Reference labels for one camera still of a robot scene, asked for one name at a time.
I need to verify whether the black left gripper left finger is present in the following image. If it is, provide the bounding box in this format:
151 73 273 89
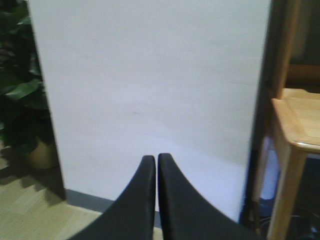
86 154 157 240

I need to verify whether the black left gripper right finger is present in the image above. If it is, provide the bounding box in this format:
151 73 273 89
158 153 260 240

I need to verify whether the light wooden desk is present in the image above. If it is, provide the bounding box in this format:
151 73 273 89
246 0 320 240

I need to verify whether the green potted plant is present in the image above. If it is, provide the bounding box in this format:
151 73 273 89
0 0 59 169

